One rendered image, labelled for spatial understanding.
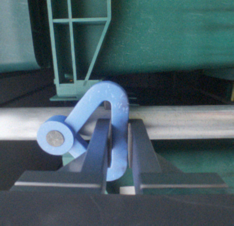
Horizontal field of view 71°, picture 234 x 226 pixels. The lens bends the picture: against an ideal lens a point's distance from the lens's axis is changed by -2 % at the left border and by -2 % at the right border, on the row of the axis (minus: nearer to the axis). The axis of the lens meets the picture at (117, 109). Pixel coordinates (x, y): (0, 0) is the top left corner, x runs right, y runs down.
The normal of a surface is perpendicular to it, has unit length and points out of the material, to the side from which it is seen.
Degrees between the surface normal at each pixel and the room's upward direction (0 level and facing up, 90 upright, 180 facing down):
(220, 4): 94
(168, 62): 95
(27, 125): 90
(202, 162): 93
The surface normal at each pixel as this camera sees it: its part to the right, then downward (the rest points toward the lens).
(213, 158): 0.07, -0.35
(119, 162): -0.01, 0.29
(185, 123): -0.02, 0.00
